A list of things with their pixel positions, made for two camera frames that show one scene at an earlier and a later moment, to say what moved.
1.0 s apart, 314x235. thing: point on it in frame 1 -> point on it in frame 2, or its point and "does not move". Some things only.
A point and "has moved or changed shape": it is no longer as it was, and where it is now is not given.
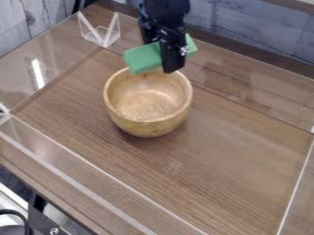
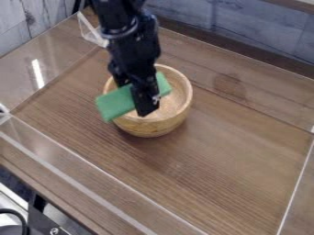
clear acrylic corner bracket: (102, 36) does not move
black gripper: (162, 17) -> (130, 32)
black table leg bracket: (46, 220) does not move
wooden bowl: (147, 102) does not move
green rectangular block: (143, 58) has moved or changed shape
